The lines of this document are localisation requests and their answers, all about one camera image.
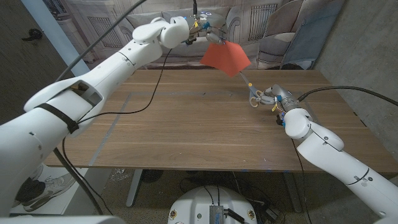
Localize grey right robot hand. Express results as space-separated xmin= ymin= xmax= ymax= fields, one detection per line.
xmin=254 ymin=83 xmax=302 ymax=113

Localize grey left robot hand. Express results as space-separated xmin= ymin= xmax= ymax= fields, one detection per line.
xmin=185 ymin=11 xmax=230 ymax=46

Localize grey orange handled scissors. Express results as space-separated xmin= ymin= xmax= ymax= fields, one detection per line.
xmin=238 ymin=70 xmax=264 ymax=109

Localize red origami paper sheet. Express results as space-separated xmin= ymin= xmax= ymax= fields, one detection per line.
xmin=200 ymin=40 xmax=252 ymax=78

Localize silver box on robot base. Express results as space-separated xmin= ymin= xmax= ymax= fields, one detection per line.
xmin=208 ymin=204 xmax=225 ymax=224

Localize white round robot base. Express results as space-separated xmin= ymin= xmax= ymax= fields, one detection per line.
xmin=167 ymin=185 xmax=258 ymax=224

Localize printed sofa room backdrop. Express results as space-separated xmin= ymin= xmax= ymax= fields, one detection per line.
xmin=42 ymin=0 xmax=346 ymax=83

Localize grey blue leaning board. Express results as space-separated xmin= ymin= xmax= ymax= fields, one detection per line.
xmin=279 ymin=0 xmax=346 ymax=70

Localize white table leg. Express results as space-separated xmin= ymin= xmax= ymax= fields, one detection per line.
xmin=281 ymin=172 xmax=303 ymax=214
xmin=126 ymin=169 xmax=144 ymax=208

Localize black power adapter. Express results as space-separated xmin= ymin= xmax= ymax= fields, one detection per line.
xmin=264 ymin=207 xmax=280 ymax=220

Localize white floor board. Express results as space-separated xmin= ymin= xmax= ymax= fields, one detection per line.
xmin=9 ymin=163 xmax=111 ymax=216

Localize grey white sneaker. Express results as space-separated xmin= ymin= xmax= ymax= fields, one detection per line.
xmin=12 ymin=172 xmax=77 ymax=213

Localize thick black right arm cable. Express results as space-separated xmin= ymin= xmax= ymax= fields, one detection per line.
xmin=297 ymin=85 xmax=398 ymax=107

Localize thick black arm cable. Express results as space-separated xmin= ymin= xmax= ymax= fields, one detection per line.
xmin=51 ymin=0 xmax=199 ymax=216
xmin=297 ymin=85 xmax=398 ymax=107

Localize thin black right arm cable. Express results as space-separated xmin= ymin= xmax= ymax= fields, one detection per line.
xmin=290 ymin=138 xmax=312 ymax=224

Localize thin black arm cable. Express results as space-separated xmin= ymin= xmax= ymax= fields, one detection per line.
xmin=61 ymin=48 xmax=174 ymax=216
xmin=290 ymin=138 xmax=312 ymax=224

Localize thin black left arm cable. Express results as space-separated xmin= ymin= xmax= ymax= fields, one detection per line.
xmin=61 ymin=48 xmax=174 ymax=216

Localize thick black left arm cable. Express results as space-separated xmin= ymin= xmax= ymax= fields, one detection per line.
xmin=51 ymin=0 xmax=199 ymax=216

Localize black door handle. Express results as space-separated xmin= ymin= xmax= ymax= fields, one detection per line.
xmin=21 ymin=28 xmax=44 ymax=42

